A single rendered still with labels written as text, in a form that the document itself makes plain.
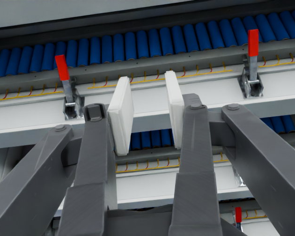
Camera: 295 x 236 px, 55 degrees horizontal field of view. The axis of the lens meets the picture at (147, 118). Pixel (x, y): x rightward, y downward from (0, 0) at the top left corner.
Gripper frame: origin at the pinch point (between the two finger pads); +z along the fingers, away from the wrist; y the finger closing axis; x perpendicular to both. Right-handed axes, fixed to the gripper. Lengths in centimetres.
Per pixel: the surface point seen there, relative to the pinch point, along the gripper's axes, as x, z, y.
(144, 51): -1.2, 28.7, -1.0
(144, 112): -8.8, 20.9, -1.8
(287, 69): -5.9, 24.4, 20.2
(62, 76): -1.9, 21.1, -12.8
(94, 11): 6.0, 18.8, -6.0
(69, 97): -5.1, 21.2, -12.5
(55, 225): -40, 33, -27
